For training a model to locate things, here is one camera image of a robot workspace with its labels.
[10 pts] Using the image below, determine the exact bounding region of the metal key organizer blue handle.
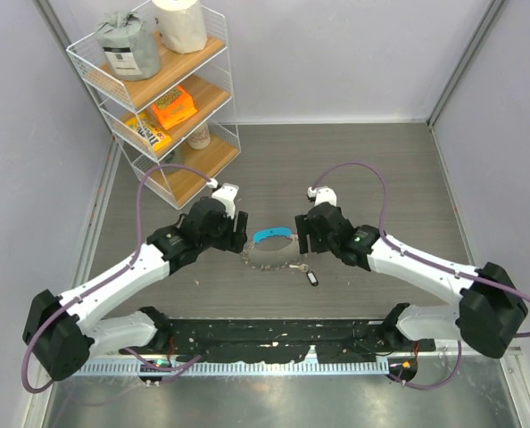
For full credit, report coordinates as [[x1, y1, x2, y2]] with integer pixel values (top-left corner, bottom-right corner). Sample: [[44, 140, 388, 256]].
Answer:
[[241, 226, 310, 272]]

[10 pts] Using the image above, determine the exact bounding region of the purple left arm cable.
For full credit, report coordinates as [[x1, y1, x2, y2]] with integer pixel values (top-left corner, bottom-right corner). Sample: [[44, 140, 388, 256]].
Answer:
[[22, 163, 219, 395]]

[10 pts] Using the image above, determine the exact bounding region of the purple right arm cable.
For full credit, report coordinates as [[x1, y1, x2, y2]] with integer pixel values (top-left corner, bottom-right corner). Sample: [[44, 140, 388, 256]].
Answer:
[[312, 161, 530, 392]]

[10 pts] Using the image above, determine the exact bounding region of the grey wrapped paper roll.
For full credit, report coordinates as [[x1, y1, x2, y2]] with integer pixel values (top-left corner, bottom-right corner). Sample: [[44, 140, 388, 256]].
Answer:
[[95, 11, 161, 81]]

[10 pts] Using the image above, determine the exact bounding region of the white patterned cup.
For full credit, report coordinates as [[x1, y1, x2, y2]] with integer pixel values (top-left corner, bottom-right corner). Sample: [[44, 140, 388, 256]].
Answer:
[[187, 123, 211, 150]]

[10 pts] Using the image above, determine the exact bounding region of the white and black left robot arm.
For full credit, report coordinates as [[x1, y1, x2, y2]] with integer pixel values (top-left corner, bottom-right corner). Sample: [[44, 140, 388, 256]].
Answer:
[[22, 184, 248, 382]]

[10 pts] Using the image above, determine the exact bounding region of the orange snack box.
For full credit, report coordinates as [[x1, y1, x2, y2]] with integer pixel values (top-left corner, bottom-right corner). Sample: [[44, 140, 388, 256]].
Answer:
[[148, 85, 197, 130]]

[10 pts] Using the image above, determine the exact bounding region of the yellow candy bag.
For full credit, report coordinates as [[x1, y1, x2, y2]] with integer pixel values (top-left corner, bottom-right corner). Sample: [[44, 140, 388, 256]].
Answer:
[[125, 112, 173, 154]]

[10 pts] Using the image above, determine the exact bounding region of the white paper towel roll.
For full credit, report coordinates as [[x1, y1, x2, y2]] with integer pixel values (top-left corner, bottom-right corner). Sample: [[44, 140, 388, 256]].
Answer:
[[153, 0, 207, 54]]

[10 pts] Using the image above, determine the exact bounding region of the white slotted cable duct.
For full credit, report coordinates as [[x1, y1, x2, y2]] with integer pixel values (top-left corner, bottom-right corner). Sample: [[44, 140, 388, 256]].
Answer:
[[73, 357, 389, 378]]

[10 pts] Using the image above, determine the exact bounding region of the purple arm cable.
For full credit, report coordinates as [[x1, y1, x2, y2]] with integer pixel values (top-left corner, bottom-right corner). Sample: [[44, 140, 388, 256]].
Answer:
[[22, 163, 219, 395], [312, 161, 530, 392]]

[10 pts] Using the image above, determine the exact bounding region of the grey green cup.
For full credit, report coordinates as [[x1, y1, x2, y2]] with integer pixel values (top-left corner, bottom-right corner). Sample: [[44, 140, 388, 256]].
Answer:
[[161, 146, 184, 164]]

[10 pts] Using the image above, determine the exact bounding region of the white wire wooden shelf rack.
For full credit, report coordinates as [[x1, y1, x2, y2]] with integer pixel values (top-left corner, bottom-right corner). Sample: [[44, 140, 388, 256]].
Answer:
[[67, 1, 241, 209]]

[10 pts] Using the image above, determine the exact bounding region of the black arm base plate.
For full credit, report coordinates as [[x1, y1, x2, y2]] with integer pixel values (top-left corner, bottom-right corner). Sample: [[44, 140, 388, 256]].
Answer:
[[118, 317, 436, 365]]

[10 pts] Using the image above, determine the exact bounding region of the silver key with black tag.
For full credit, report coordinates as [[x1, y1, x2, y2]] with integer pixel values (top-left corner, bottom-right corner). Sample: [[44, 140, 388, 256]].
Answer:
[[288, 263, 319, 287]]

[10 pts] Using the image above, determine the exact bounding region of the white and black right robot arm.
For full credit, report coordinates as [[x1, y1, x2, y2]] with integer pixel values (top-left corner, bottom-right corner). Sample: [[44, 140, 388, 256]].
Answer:
[[295, 202, 528, 358]]

